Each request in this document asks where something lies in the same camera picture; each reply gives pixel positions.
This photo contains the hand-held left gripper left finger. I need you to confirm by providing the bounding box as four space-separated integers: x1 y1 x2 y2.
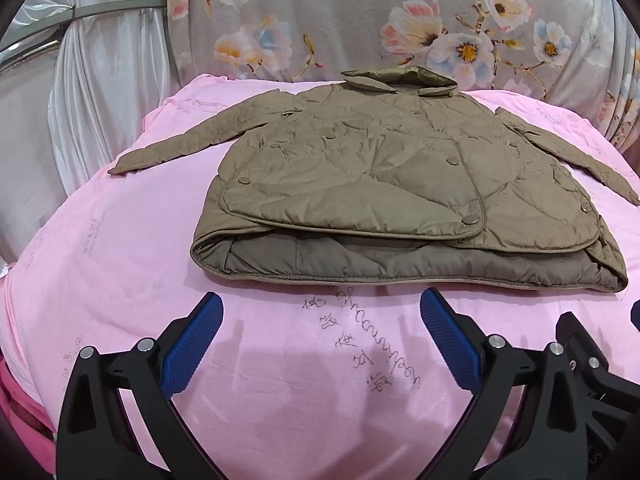
56 291 236 480

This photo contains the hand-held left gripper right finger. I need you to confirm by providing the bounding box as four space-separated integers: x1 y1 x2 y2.
419 287 588 480

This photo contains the olive quilted jacket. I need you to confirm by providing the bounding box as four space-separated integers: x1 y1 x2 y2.
107 66 640 295

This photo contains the pink bed sheet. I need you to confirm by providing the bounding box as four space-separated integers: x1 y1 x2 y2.
0 74 640 480

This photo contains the dark pink blanket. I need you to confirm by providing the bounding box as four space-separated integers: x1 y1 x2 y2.
0 355 56 441

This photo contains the white satin curtain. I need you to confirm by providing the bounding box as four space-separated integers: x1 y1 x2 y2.
0 0 176 266

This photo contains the grey floral cloth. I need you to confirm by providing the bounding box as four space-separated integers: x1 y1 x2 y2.
165 0 640 153

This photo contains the grey metal rail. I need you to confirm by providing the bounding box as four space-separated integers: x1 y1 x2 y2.
0 0 168 56

